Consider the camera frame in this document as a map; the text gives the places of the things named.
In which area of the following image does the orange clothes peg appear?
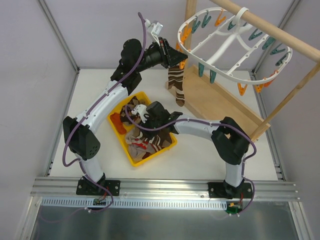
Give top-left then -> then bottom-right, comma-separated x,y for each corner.
175,41 -> 186,70
237,83 -> 248,96
214,10 -> 226,27

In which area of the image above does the brown white striped sock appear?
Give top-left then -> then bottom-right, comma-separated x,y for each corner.
167,65 -> 185,107

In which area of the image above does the brown argyle sock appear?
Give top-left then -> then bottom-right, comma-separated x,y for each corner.
120,96 -> 148,126

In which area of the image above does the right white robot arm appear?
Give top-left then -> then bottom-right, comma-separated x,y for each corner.
141,101 -> 252,199

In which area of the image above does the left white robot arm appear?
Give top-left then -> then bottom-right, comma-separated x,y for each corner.
62,37 -> 188,195

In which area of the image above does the wooden hanger stand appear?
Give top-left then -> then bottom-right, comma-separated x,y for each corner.
183,0 -> 320,140

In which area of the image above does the white round clip hanger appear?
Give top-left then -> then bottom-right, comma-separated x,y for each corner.
177,7 -> 293,93

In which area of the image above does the teal clothes peg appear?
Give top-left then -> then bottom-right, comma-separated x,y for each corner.
209,70 -> 217,84
198,62 -> 205,78

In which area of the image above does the yellow plastic tray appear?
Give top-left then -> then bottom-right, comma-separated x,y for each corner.
107,91 -> 178,167

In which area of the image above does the beige sock with red pattern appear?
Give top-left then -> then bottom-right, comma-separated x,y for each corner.
124,133 -> 150,158

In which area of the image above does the green circuit board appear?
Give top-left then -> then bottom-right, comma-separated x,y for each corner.
225,203 -> 243,215

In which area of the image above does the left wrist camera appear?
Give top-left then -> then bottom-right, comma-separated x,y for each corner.
144,19 -> 163,42

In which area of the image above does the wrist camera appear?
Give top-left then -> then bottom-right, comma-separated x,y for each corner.
131,104 -> 149,123
144,19 -> 163,42

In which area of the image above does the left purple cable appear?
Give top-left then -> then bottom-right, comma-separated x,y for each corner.
62,12 -> 151,167

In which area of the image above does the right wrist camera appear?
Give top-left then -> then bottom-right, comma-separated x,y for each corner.
131,104 -> 149,123

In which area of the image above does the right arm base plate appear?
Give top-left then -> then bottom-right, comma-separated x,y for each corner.
207,181 -> 228,199

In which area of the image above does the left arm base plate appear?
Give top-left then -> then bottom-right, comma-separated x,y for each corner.
75,177 -> 121,197

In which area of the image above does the aluminium mounting rail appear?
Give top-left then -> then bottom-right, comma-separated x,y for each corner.
30,177 -> 302,202

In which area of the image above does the perforated cable duct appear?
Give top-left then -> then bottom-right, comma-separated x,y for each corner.
41,197 -> 227,211

